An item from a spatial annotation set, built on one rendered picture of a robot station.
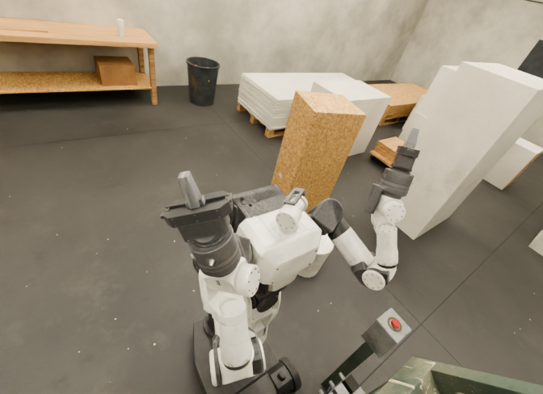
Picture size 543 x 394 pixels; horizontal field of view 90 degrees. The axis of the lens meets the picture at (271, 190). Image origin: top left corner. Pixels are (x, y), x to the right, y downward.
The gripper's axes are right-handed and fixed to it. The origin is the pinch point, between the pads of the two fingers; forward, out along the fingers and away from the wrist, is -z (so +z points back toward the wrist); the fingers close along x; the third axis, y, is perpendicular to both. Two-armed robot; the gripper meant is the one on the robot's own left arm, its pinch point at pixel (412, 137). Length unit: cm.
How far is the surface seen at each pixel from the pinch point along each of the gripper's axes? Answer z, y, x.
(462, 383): 82, -49, -13
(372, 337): 91, -18, -28
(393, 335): 82, -24, -22
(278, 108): -7, 150, -293
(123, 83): 13, 366, -222
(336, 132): 5, 41, -147
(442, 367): 84, -44, -20
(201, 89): -8, 287, -298
